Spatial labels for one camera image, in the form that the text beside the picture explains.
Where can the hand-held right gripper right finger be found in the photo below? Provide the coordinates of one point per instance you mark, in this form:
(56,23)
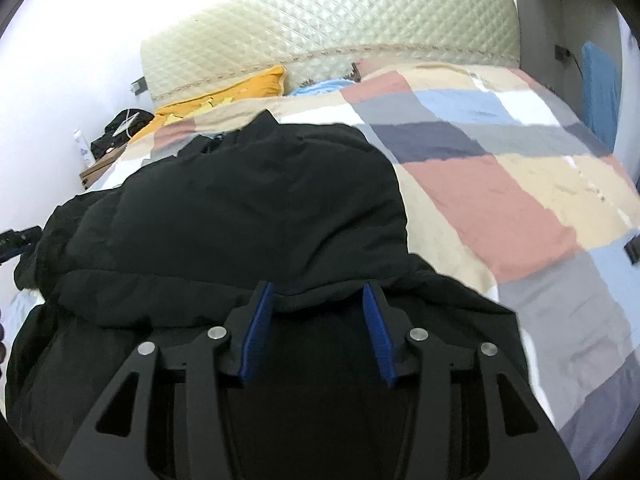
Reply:
(380,340)

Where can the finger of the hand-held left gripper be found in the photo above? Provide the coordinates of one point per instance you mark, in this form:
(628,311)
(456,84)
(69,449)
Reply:
(20,242)

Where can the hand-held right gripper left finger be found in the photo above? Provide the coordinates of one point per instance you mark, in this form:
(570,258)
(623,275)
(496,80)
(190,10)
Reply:
(256,340)

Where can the black jacket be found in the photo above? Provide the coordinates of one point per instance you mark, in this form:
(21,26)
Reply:
(250,200)

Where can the wooden nightstand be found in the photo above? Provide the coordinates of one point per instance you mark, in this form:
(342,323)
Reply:
(97,172)

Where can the white plastic bottle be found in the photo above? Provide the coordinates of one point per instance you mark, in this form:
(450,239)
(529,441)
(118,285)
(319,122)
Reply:
(83,150)

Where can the black bag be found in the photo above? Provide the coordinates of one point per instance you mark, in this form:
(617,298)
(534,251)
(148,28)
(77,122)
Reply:
(112,137)

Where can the checkered patchwork blanket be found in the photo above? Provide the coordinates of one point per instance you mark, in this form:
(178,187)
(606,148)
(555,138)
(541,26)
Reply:
(500,200)

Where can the yellow pillow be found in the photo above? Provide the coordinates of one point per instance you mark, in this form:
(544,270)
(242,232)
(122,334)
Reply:
(240,91)

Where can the light blue cloth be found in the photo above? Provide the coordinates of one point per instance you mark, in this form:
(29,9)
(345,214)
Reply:
(320,87)

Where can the black belt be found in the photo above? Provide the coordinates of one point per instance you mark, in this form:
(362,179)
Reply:
(633,251)

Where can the blue cloth cover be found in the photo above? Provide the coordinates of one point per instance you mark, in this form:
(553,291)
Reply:
(600,95)

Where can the cream quilted headboard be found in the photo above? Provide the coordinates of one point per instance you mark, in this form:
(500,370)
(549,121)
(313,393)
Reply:
(325,15)

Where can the dark wall socket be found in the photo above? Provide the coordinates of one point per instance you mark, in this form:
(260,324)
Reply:
(139,86)

